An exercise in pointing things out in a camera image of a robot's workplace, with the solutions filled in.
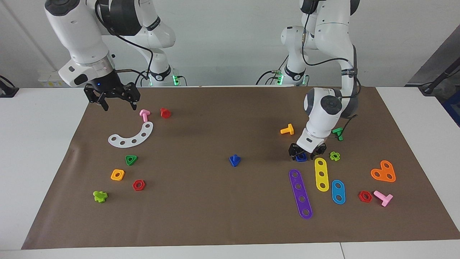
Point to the red plastic screw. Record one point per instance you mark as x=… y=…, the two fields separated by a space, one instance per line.
x=165 y=113

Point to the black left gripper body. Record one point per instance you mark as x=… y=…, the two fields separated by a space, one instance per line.
x=307 y=150

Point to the green triangular nut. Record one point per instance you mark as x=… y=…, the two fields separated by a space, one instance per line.
x=129 y=163

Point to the white power strip box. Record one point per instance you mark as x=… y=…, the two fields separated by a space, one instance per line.
x=54 y=81

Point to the orange plastic screw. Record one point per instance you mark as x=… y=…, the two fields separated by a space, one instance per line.
x=289 y=130

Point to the white curved five-hole strip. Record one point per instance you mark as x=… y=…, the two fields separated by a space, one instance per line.
x=139 y=138

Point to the lime green cross nut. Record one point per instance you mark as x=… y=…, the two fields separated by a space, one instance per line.
x=337 y=157

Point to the red hexagonal nut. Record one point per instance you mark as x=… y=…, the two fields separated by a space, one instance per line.
x=360 y=196
x=135 y=185

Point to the pink plastic screw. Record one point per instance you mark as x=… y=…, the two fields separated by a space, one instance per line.
x=384 y=198
x=145 y=116

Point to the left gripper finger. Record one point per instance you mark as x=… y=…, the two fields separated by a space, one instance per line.
x=293 y=155
x=319 y=154

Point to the black clamp base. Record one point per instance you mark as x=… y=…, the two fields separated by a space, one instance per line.
x=7 y=90

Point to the purple four-hole strip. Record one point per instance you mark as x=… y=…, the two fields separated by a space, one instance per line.
x=300 y=192

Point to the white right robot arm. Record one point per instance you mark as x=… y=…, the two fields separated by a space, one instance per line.
x=79 y=32

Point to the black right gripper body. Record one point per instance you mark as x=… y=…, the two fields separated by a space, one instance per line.
x=107 y=86

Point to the blue triangle-head screw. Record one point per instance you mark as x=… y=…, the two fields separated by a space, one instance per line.
x=234 y=161

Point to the black stand pole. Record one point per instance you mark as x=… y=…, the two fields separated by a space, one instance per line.
x=440 y=77

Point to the brown table mat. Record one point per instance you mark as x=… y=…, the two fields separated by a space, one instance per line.
x=230 y=201

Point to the blue square nut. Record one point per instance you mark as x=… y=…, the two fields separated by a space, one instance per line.
x=302 y=158

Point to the orange three-hole corner plate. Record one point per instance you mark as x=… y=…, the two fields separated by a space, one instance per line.
x=383 y=172

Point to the orange square nut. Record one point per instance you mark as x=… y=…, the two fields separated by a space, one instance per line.
x=113 y=177

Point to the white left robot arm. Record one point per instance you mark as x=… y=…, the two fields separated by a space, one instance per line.
x=323 y=108

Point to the yellow three-hole strip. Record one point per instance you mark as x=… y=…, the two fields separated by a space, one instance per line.
x=321 y=168

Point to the lime green cross-head screw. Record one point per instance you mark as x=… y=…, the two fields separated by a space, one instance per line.
x=99 y=197

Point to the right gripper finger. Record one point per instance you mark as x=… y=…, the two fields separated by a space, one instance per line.
x=133 y=102
x=105 y=104

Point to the green plastic screw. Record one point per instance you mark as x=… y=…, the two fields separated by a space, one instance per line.
x=338 y=132

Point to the light blue two-hole strip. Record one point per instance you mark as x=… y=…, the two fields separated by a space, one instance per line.
x=338 y=191

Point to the blue frame part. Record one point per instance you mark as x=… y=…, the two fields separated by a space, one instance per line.
x=453 y=108

